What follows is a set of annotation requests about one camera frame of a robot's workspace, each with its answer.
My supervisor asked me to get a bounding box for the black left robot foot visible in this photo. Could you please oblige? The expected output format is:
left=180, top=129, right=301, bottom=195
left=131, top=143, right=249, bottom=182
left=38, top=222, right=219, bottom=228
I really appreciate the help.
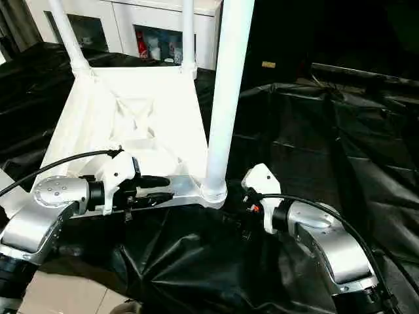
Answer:
left=111, top=300, right=142, bottom=314

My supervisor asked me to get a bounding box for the grey metal bar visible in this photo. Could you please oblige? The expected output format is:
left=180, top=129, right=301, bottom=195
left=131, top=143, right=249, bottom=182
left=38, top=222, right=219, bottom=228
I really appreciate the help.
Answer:
left=311, top=62, right=419, bottom=86

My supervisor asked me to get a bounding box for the white cabinet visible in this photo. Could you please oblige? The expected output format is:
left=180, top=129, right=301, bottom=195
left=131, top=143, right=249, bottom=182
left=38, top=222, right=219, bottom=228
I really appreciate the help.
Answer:
left=26, top=0, right=223, bottom=69

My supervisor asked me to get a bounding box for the black plastic mat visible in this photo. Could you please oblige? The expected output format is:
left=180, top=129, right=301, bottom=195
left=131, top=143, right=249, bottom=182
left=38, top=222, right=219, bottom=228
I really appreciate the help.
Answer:
left=0, top=41, right=419, bottom=314

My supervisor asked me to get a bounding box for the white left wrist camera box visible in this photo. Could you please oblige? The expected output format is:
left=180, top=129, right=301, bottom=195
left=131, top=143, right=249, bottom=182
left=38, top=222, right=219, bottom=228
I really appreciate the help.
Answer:
left=97, top=150, right=141, bottom=215

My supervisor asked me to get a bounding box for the grey curtain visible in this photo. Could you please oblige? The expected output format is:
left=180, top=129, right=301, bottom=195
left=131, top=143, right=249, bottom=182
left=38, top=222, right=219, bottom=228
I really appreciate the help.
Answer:
left=0, top=0, right=41, bottom=61

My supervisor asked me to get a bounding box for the red carton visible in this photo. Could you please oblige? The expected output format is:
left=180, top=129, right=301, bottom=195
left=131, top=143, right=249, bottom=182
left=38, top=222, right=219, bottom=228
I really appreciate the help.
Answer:
left=134, top=31, right=146, bottom=58

